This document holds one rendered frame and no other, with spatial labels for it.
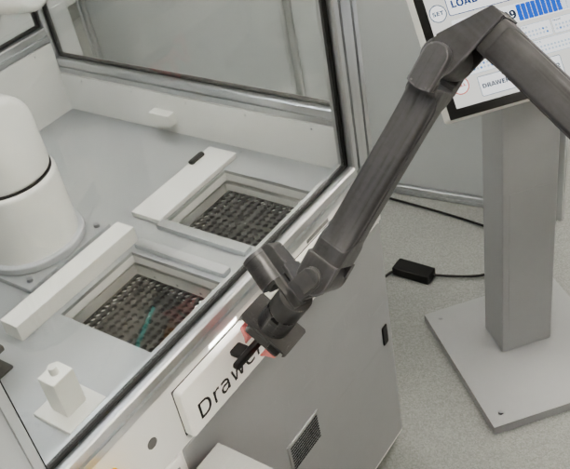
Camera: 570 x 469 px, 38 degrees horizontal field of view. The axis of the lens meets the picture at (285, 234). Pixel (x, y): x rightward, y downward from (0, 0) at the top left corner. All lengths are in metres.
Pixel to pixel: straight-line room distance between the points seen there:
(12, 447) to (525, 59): 0.86
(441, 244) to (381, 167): 1.85
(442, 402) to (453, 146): 1.04
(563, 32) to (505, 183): 0.42
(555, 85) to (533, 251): 1.28
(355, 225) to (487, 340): 1.45
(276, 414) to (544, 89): 0.89
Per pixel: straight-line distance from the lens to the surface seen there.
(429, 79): 1.20
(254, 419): 1.68
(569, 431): 2.51
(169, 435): 1.47
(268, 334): 1.41
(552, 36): 2.05
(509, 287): 2.46
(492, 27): 1.19
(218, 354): 1.47
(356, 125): 1.71
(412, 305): 2.85
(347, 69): 1.65
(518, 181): 2.25
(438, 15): 1.98
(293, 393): 1.78
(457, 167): 3.21
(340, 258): 1.28
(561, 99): 1.18
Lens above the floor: 1.94
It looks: 37 degrees down
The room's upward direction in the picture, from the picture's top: 11 degrees counter-clockwise
